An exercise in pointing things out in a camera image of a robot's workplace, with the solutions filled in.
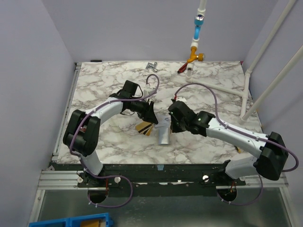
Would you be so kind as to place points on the blue plastic bin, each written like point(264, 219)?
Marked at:
point(74, 221)

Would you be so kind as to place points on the red handled tool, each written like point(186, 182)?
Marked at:
point(182, 68)

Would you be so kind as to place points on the brass faucet tap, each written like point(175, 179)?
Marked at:
point(195, 57)

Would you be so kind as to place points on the blue pipe valve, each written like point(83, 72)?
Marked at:
point(199, 20)

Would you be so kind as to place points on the silver metal clamp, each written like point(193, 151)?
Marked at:
point(152, 66)

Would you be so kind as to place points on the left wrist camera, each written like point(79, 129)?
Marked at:
point(146, 93)

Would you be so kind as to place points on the beige card holder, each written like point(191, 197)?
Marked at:
point(163, 136)

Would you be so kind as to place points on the white PVC pipe frame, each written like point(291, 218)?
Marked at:
point(274, 67)

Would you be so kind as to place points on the aluminium extrusion frame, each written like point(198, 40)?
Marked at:
point(56, 177)

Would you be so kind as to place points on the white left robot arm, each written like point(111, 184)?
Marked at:
point(82, 132)

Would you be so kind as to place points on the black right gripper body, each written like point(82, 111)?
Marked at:
point(175, 117)

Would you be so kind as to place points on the silver VIP card stack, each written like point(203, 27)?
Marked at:
point(163, 121)

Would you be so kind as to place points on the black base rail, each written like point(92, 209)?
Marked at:
point(162, 180)

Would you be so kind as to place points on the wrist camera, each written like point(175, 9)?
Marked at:
point(179, 98)
point(146, 93)

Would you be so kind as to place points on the gold card stack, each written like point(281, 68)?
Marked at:
point(144, 128)

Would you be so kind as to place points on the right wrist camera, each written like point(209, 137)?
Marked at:
point(179, 98)

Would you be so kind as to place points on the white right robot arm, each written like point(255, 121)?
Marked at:
point(268, 155)

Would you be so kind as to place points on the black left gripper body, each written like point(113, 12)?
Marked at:
point(139, 107)

